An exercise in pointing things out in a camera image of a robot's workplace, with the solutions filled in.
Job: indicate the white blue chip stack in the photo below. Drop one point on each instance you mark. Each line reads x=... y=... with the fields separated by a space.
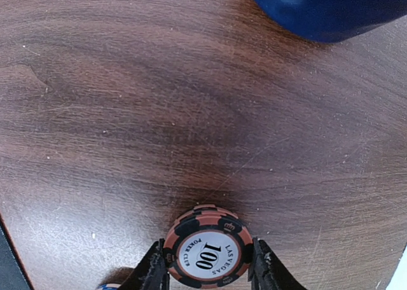
x=108 y=286

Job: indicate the round black poker mat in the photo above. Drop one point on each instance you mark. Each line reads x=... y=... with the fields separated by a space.
x=13 y=275

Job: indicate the dark blue mug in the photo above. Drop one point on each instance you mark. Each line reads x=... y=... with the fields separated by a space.
x=332 y=21

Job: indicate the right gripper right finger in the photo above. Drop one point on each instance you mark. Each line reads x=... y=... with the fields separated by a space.
x=267 y=272

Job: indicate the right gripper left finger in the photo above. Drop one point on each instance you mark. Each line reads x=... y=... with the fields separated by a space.
x=151 y=273

